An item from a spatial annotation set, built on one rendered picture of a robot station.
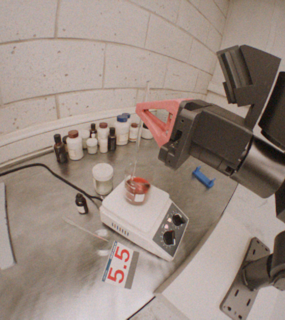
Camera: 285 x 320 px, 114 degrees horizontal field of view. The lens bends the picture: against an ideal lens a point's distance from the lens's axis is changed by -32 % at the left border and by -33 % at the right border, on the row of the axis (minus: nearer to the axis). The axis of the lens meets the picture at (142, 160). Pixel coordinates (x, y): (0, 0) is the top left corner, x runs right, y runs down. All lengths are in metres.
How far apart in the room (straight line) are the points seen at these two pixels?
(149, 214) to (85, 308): 0.24
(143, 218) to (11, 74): 0.63
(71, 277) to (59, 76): 0.65
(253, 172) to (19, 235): 0.48
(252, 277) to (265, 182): 0.22
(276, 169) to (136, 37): 0.77
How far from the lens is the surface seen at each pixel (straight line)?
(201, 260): 0.31
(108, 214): 0.32
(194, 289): 0.30
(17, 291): 0.41
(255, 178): 0.15
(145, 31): 0.85
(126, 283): 0.34
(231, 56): 0.15
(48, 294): 0.37
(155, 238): 0.31
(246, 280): 0.35
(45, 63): 0.62
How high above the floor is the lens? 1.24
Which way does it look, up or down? 37 degrees down
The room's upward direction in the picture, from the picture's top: 11 degrees clockwise
